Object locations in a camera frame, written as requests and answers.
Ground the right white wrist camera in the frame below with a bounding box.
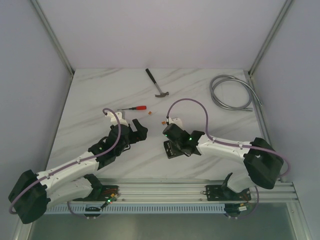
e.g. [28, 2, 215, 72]
[166, 117, 183, 129]

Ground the claw hammer black handle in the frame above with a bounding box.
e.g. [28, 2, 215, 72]
[145, 68, 171, 99]

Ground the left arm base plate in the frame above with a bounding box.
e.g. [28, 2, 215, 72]
[81, 185, 119, 202]

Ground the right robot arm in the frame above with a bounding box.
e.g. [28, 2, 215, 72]
[162, 123, 284, 200]

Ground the red handled screwdriver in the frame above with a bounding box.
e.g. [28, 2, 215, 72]
[118, 105, 147, 111]

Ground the slotted grey cable duct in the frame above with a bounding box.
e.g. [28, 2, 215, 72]
[45, 202, 228, 215]

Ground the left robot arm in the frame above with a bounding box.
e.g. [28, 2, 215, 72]
[8, 119, 148, 224]

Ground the aluminium front rail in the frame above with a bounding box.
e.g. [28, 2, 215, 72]
[100, 178, 299, 204]

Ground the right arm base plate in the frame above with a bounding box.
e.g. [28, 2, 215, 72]
[203, 185, 252, 202]

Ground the coiled grey metal hose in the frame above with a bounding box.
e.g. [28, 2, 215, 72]
[209, 74, 263, 112]

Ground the black fuse box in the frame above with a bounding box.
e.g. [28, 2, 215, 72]
[163, 140, 184, 159]

